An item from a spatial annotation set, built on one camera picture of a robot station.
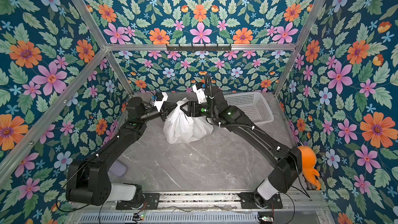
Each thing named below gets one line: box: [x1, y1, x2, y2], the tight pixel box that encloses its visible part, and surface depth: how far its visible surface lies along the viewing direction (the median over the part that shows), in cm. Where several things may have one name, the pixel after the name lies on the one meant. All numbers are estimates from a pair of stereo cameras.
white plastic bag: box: [163, 97, 215, 145], surface depth 81 cm
